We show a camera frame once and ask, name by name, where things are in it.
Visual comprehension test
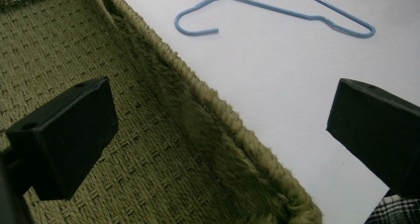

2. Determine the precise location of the woven straw basket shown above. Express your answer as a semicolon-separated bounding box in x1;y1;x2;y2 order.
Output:
0;0;324;224

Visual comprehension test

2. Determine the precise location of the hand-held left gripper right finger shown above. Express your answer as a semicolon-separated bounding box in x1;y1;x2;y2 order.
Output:
326;77;420;199

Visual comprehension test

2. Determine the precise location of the black white plaid cloth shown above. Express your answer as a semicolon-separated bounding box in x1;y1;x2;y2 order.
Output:
364;189;420;224

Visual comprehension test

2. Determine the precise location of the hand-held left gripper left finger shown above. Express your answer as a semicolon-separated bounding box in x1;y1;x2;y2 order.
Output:
0;76;120;201

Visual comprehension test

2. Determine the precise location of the blue wire clothes hanger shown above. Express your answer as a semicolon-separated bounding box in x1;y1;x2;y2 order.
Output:
173;0;377;40

